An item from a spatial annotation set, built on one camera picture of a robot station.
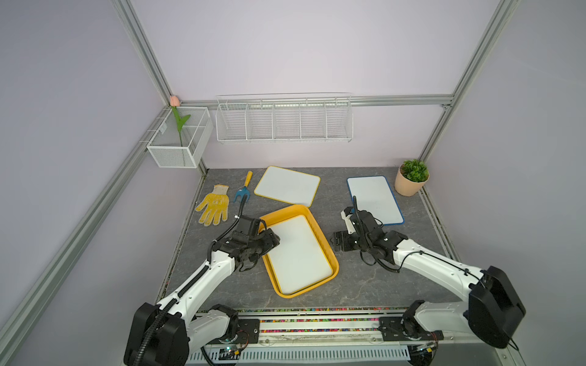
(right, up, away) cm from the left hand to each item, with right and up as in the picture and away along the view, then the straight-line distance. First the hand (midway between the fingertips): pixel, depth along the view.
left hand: (273, 244), depth 83 cm
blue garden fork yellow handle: (-18, +20, +29) cm, 40 cm away
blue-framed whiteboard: (+46, +17, +28) cm, 57 cm away
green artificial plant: (+61, +29, +19) cm, 70 cm away
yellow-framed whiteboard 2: (+4, +22, +30) cm, 38 cm away
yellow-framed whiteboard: (+9, -8, +4) cm, 13 cm away
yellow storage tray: (+5, +10, +16) cm, 20 cm away
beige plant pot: (+59, +21, +21) cm, 66 cm away
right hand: (+24, +3, +2) cm, 24 cm away
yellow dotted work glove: (-30, +13, +24) cm, 41 cm away
